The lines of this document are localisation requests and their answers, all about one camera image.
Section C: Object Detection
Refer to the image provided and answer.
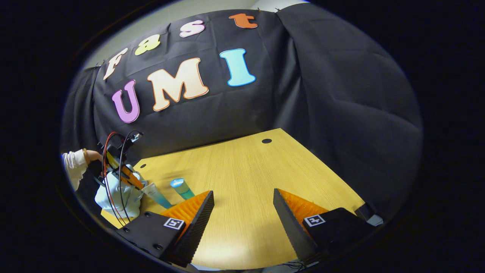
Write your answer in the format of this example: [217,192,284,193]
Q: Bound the light blue suitcase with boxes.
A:
[95,165,146,220]

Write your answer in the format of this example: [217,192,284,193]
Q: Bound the white and teal tube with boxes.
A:
[142,183,173,209]

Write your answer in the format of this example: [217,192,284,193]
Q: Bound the black cable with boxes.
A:
[118,131,142,222]

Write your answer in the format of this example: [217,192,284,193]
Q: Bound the black backdrop cloth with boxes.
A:
[60,3,424,220]

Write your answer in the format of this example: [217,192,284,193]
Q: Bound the teal bottle with blue cap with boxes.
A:
[170,178,196,200]

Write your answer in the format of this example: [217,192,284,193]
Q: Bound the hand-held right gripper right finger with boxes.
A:
[273,188,383,266]

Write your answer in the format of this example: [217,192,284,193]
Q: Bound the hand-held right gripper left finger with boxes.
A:
[116,190,215,268]

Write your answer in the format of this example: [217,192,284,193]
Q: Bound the red cable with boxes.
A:
[102,132,127,224]

